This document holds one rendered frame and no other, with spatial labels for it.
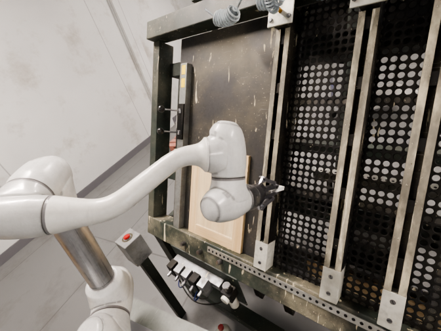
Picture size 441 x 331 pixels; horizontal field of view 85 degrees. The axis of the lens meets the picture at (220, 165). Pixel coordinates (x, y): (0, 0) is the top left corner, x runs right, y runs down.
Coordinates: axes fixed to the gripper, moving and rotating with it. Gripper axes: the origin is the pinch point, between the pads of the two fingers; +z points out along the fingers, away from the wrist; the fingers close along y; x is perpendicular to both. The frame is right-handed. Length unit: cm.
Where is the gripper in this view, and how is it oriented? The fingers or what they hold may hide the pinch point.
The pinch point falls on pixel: (277, 188)
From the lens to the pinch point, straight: 100.7
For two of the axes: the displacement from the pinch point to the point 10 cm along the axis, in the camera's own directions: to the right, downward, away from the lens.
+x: -7.7, -1.4, 6.2
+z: 6.3, -0.6, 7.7
